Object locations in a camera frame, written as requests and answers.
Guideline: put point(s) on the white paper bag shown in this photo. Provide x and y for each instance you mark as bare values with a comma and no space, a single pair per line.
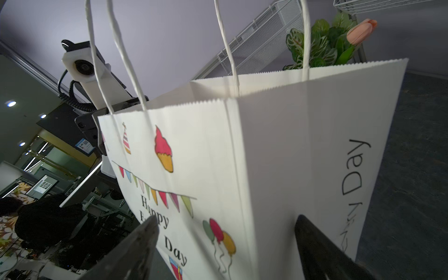
227,165

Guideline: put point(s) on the pink artificial tulip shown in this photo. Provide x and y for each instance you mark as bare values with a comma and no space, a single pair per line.
361,32

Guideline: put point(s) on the person in black clothes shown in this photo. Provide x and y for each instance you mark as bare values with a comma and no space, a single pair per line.
44,223

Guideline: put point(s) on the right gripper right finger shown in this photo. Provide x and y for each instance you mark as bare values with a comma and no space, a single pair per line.
321,259

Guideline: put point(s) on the white wire wall shelf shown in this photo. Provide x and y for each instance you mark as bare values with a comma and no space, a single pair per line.
354,7

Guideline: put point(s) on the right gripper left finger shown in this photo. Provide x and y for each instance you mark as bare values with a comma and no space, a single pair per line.
132,258

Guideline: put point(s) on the green artificial plant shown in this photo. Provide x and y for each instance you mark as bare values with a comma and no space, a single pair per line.
329,44

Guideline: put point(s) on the white wire mesh basket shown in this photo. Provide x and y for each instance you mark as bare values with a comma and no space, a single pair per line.
263,40

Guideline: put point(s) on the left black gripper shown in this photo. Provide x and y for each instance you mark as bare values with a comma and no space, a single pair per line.
88,124

